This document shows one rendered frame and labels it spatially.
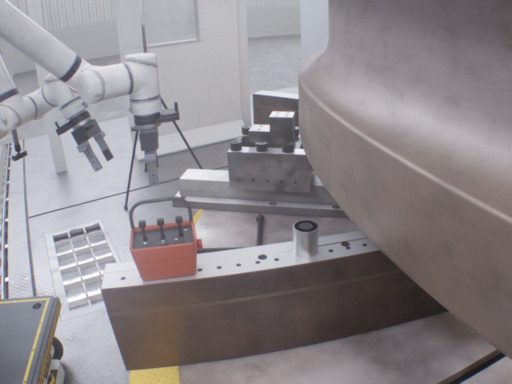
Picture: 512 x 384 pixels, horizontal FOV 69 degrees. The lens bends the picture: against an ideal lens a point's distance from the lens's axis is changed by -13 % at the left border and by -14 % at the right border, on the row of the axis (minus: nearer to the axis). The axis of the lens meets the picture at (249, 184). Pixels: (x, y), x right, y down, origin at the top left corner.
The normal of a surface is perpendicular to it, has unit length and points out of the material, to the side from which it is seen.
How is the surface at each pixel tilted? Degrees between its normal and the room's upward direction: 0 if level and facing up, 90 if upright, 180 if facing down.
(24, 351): 0
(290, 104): 90
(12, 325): 0
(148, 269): 97
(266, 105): 90
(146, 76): 90
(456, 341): 0
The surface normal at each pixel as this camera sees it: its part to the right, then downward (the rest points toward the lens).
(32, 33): 0.75, 0.13
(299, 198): -0.21, 0.42
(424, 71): -0.96, 0.15
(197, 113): 0.49, 0.35
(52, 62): 0.37, 0.64
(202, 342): 0.18, 0.40
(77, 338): -0.04, -0.91
